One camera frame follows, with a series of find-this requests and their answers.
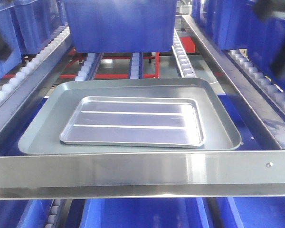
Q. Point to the silver metal tray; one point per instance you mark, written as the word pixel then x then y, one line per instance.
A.
pixel 135 121

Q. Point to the large grey plastic tray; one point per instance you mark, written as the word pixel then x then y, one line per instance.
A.
pixel 42 135

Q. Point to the blue bin on shelf centre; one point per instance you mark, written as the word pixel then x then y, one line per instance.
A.
pixel 115 26

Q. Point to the blue bins right shelf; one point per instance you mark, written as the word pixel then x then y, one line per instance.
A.
pixel 255 25

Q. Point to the blue bins shelf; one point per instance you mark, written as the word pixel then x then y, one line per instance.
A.
pixel 26 27
pixel 255 25

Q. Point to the blue bins left shelf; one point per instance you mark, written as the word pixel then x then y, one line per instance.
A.
pixel 26 27

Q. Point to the steel front rail right shelf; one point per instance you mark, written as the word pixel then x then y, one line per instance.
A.
pixel 137 175

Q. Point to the red metal floor frame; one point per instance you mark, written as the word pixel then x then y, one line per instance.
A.
pixel 151 70

